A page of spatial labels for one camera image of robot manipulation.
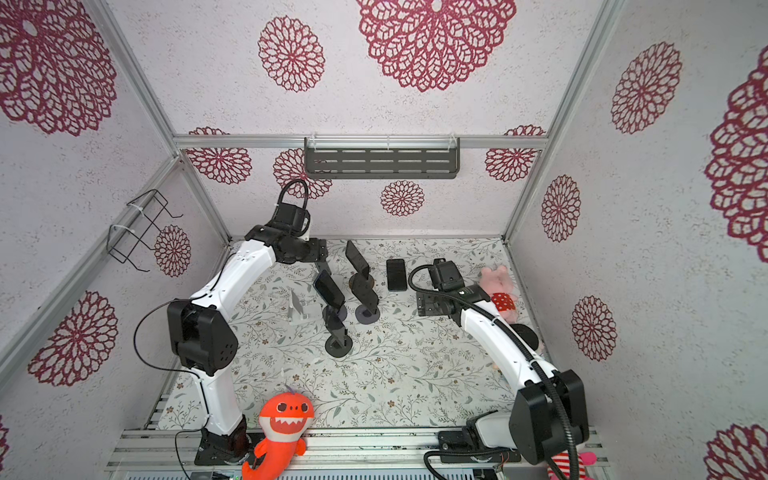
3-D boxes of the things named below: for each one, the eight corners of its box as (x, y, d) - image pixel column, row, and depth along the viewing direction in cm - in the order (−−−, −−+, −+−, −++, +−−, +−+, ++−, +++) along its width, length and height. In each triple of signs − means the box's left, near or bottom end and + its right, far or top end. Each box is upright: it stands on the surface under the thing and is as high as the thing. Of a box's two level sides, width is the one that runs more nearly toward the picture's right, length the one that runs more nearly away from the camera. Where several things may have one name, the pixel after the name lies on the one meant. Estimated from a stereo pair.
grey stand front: (327, 357, 91) (324, 350, 87) (328, 342, 94) (326, 334, 91) (351, 357, 91) (350, 350, 87) (352, 342, 94) (351, 334, 91)
